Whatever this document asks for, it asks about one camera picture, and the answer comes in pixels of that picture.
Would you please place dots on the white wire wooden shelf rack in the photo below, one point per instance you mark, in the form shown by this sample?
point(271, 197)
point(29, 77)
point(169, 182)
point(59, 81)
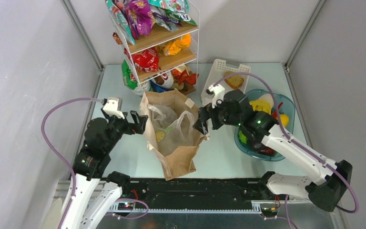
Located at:
point(158, 38)

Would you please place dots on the slice of toasted bread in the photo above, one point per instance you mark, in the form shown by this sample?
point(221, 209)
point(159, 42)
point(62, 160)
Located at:
point(235, 81)

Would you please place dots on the purple snack bag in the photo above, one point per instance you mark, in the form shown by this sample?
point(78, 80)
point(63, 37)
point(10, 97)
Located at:
point(142, 16)

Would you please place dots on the red snack bag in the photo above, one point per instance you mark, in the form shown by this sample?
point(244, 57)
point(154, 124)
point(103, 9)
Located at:
point(147, 60)

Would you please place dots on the teal plastic tub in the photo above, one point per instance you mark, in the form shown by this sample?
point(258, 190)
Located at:
point(287, 108)

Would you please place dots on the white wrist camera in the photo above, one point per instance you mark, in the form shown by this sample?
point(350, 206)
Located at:
point(215, 92)
point(111, 106)

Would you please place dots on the teal snack bag left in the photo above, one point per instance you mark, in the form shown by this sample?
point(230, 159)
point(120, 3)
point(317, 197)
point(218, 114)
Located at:
point(119, 21)

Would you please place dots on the yellow toy cabbage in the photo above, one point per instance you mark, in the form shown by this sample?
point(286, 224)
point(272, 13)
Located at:
point(264, 103)

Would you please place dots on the white plastic basket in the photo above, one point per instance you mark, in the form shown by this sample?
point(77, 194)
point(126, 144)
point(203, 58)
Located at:
point(218, 69)

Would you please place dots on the white red chips bag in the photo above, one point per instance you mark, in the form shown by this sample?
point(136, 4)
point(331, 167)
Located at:
point(164, 80)

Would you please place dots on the yellow toy pear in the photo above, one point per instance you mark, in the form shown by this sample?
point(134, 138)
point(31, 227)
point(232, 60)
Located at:
point(284, 119)

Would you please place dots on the brown burlap tote bag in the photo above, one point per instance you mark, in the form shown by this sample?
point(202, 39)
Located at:
point(180, 162)

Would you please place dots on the dark red toy apple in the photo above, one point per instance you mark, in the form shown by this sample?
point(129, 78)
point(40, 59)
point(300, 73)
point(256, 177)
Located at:
point(265, 151)

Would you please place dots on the green toy ball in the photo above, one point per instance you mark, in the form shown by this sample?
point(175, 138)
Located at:
point(242, 138)

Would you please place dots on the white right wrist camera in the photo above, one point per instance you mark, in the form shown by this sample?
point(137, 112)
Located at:
point(215, 92)

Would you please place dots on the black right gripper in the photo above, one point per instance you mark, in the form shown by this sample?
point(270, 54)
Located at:
point(203, 113)

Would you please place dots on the green white snack bag top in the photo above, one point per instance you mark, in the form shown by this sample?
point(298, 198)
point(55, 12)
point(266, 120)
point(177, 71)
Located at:
point(170, 14)

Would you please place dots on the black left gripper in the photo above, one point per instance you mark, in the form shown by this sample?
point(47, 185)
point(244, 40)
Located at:
point(139, 122)

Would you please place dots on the orange yellow snack bag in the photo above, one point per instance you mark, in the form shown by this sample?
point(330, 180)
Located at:
point(173, 47)

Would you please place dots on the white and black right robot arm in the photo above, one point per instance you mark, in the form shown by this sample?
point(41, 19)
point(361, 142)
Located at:
point(325, 181)

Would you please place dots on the translucent plastic grocery bag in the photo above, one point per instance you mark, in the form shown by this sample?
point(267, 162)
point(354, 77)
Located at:
point(172, 130)

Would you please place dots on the blue snack bag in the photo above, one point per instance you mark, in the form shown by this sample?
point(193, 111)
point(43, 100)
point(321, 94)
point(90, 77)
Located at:
point(158, 89)

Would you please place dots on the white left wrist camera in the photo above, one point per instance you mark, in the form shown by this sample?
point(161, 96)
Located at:
point(111, 106)

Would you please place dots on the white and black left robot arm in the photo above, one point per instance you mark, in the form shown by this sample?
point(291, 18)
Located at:
point(101, 136)

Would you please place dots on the red toy pepper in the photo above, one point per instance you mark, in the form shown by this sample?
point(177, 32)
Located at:
point(276, 113)

